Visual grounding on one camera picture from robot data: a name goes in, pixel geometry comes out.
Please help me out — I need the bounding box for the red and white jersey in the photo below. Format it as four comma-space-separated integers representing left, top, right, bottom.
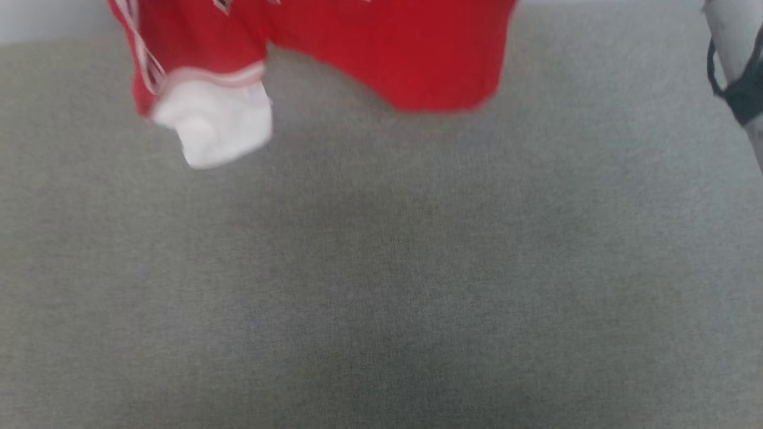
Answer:
107, 0, 518, 170

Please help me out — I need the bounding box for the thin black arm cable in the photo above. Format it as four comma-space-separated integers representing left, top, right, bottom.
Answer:
706, 39, 727, 100

